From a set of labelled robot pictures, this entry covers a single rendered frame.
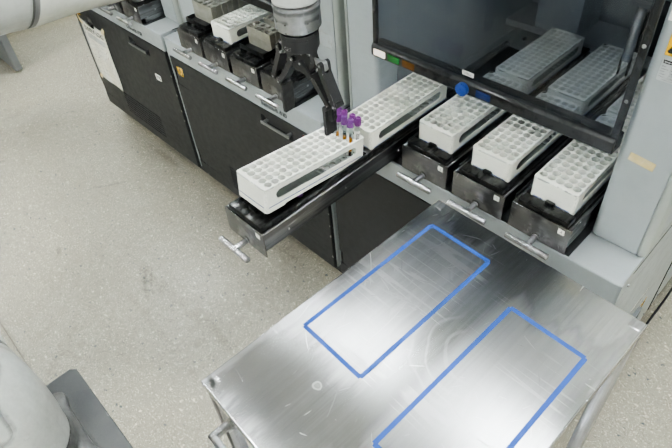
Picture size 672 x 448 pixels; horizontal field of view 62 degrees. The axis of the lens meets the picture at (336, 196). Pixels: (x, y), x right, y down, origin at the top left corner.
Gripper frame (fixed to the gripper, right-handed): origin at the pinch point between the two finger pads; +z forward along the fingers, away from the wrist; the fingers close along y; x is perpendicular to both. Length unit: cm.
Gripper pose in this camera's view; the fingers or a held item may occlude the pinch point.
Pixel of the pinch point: (309, 115)
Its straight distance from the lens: 122.9
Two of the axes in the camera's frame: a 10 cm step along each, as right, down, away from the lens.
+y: 7.0, 4.5, -5.5
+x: 7.1, -5.1, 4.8
